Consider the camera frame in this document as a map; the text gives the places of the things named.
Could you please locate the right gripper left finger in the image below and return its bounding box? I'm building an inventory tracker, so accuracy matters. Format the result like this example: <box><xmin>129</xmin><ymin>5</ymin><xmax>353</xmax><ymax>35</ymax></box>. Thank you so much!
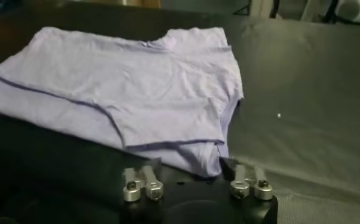
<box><xmin>122</xmin><ymin>157</ymin><xmax>165</xmax><ymax>203</ymax></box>

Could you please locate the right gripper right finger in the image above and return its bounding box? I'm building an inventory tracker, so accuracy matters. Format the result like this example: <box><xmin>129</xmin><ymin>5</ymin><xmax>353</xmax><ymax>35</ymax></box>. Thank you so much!
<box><xmin>221</xmin><ymin>157</ymin><xmax>274</xmax><ymax>201</ymax></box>

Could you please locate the lavender t-shirt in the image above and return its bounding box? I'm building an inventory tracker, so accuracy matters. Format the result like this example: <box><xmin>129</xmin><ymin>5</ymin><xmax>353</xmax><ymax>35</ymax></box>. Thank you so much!
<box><xmin>0</xmin><ymin>26</ymin><xmax>244</xmax><ymax>178</ymax></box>

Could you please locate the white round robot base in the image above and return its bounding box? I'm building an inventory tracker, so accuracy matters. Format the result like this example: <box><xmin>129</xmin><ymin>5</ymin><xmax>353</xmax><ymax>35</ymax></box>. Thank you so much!
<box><xmin>334</xmin><ymin>0</ymin><xmax>360</xmax><ymax>24</ymax></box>

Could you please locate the black table cover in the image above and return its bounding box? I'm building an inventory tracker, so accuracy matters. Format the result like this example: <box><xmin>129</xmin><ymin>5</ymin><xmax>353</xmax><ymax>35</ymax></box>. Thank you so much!
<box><xmin>0</xmin><ymin>0</ymin><xmax>360</xmax><ymax>224</ymax></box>

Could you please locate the tall white cardboard box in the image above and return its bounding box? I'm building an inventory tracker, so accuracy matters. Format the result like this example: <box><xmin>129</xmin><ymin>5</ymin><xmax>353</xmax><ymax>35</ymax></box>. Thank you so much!
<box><xmin>249</xmin><ymin>0</ymin><xmax>274</xmax><ymax>18</ymax></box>

